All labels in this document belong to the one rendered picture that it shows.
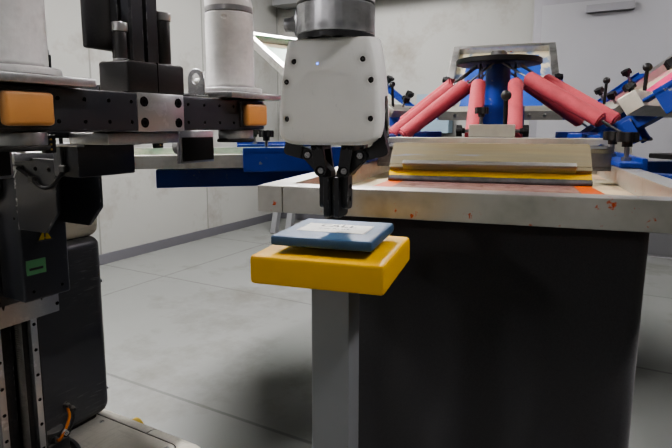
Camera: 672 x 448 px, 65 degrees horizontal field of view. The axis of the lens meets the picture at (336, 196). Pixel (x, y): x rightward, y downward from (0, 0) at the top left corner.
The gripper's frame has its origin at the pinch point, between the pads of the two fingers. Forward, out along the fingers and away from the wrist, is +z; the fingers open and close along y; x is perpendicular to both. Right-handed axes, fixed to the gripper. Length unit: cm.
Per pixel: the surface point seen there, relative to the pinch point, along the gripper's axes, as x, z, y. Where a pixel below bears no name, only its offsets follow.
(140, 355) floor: 148, 100, -144
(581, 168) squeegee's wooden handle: 65, 1, 30
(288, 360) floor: 164, 100, -76
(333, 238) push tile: -4.4, 3.4, 1.2
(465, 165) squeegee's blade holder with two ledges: 63, 1, 8
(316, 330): -1.8, 13.5, -1.5
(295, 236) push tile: -4.6, 3.4, -2.5
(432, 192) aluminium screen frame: 17.4, 1.4, 7.3
